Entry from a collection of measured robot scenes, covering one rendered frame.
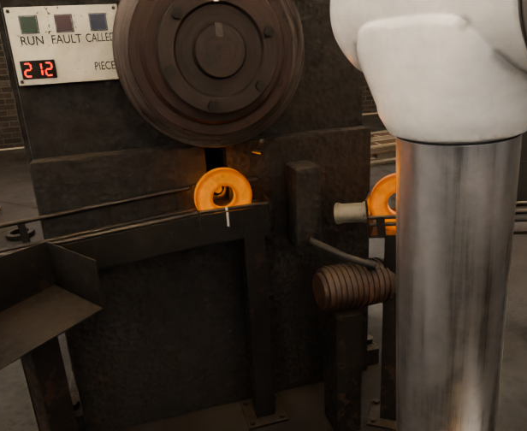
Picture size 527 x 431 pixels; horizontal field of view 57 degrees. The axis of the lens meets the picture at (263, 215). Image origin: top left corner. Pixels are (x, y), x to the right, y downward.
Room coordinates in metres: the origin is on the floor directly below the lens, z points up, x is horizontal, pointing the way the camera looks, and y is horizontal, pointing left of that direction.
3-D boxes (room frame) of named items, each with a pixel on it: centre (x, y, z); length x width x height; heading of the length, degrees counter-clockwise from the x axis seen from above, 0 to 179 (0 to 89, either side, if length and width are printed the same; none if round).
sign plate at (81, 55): (1.30, 0.46, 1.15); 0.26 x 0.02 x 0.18; 105
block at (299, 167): (1.36, -0.12, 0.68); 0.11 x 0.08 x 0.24; 15
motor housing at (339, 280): (1.24, -0.25, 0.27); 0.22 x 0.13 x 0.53; 105
